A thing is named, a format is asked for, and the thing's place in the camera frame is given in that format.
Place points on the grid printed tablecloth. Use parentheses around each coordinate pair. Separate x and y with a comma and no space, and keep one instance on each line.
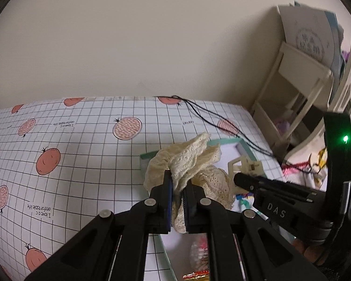
(90,152)

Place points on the stack of papers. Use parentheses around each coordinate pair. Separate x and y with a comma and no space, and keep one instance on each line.
(307,32)

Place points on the cream wooden rack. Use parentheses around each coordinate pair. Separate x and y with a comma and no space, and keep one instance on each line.
(304,61)

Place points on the green plastic hair clip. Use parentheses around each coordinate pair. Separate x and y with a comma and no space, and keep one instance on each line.
(243,202)

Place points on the cream hair claw clip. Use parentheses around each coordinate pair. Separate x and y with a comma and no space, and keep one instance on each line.
(245,164)

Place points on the yellow shiny trinket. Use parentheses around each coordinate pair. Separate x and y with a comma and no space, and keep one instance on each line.
(323,155)

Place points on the pink knitted cloth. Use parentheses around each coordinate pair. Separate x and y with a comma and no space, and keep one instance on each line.
(295,171)

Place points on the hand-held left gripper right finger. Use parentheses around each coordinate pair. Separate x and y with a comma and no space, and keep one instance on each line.
(187,207)

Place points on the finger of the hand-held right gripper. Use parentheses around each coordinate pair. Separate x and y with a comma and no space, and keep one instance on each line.
(269,186)

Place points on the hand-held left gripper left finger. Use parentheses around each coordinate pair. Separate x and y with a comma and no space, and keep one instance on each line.
(168,199)

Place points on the teal rimmed white box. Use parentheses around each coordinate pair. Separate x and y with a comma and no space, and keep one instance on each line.
(228,154)

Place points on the purple soft item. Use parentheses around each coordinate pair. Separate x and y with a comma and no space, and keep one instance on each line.
(281,126)

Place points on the person's right hand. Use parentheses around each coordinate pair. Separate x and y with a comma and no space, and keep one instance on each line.
(305,248)

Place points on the cream lace scrunchie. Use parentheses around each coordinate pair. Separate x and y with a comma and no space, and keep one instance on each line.
(187,155)
(216,184)

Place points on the yellow snack packet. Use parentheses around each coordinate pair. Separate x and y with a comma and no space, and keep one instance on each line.
(196,277)

